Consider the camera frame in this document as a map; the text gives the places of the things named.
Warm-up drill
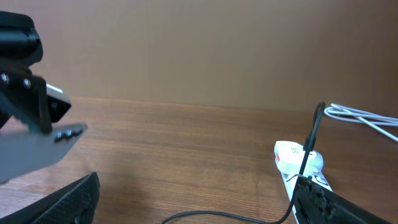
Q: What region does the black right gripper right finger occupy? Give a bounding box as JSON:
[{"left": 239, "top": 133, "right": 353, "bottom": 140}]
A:
[{"left": 294, "top": 177, "right": 389, "bottom": 224}]

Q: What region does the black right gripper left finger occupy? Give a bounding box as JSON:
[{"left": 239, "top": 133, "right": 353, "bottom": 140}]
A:
[{"left": 1, "top": 172, "right": 100, "bottom": 224}]

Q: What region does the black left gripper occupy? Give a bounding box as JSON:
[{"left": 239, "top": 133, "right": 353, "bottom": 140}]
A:
[{"left": 1, "top": 58, "right": 88, "bottom": 184}]

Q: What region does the black charging cable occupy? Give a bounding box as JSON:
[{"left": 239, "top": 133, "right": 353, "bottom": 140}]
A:
[{"left": 160, "top": 101, "right": 326, "bottom": 224}]

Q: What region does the white charger adapter plug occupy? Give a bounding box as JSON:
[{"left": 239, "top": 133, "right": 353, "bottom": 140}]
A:
[{"left": 274, "top": 141, "right": 324, "bottom": 175}]

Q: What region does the white power strip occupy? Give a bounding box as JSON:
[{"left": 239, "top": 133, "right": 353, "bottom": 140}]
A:
[{"left": 280, "top": 170, "right": 333, "bottom": 224}]

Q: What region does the white power strip cord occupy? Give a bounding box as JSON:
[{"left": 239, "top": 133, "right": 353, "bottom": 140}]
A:
[{"left": 323, "top": 103, "right": 398, "bottom": 143}]

